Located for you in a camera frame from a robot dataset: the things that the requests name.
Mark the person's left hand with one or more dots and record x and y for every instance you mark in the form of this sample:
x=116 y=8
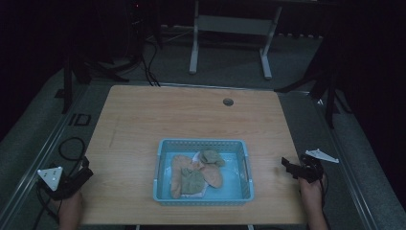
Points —
x=68 y=206

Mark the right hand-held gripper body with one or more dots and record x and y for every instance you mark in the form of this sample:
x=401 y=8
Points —
x=311 y=169

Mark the metal floor rail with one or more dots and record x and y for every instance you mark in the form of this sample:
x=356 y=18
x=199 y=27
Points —
x=38 y=159
x=348 y=172

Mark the long tan sock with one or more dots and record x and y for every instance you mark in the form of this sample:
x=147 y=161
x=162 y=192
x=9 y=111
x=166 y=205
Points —
x=176 y=172

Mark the person's right hand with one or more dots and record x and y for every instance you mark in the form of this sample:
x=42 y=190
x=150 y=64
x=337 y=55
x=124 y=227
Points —
x=312 y=191

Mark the white sock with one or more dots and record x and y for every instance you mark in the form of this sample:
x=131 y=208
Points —
x=196 y=157

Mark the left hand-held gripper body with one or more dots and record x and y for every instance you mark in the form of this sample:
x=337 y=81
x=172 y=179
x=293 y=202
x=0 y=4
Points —
x=65 y=187

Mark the large green sock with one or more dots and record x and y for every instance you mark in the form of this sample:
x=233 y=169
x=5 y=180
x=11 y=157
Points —
x=192 y=182

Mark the short tan sock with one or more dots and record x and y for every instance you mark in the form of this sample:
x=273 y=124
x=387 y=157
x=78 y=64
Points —
x=213 y=177

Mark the light blue plastic basket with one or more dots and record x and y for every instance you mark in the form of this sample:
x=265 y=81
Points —
x=237 y=191

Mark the white metal desk frame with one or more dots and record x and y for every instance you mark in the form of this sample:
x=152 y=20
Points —
x=233 y=25

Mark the black tripod stand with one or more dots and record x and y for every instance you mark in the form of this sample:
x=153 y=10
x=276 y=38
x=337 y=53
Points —
x=330 y=96
x=67 y=86

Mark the small green sock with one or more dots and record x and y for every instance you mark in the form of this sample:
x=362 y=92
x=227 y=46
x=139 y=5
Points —
x=212 y=157

